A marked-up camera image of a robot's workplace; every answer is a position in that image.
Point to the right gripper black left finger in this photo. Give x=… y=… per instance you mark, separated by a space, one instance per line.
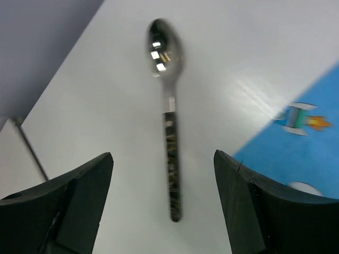
x=61 y=215

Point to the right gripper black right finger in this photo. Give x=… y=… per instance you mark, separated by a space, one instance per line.
x=264 y=216

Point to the blue space-print cloth napkin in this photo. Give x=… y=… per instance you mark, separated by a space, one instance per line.
x=299 y=147

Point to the metal spoon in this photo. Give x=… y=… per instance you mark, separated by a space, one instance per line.
x=166 y=55

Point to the aluminium table edge rail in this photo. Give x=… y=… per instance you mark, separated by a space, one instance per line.
x=18 y=124

